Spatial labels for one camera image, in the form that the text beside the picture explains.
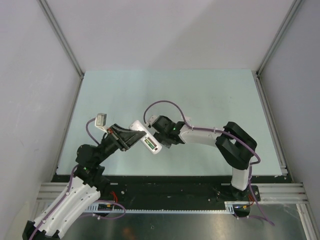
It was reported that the grey slotted cable duct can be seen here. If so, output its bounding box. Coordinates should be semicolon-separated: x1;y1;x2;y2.
84;201;256;215

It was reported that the white battery compartment cover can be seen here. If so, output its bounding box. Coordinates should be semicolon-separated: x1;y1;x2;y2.
180;115;192;122

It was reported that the left aluminium frame post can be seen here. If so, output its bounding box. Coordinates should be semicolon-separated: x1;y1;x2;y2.
37;0;85;78

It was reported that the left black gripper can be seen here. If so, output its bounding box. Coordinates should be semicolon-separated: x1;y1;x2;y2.
95;123;147;164

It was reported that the white remote control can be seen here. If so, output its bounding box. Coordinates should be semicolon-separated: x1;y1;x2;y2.
129;120;162;155

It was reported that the green AAA battery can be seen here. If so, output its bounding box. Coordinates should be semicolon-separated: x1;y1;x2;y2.
143;137;157;151

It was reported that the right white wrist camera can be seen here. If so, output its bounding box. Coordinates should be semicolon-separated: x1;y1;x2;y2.
146;115;160;126

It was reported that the right aluminium frame post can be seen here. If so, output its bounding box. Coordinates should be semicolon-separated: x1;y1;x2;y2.
256;0;305;76

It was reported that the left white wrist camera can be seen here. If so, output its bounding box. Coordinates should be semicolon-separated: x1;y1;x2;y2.
94;113;107;133

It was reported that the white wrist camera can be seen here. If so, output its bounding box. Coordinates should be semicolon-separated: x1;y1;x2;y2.
146;115;160;126
94;113;107;133

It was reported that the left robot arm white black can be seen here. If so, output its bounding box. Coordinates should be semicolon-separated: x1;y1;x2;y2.
22;120;148;240

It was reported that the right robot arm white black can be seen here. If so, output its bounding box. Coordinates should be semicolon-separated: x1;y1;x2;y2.
147;115;257;201

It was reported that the aluminium frame post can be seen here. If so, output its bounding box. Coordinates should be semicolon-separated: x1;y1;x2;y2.
37;0;85;78
256;0;305;76

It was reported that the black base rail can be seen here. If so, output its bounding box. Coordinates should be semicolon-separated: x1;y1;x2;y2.
49;174;266;211

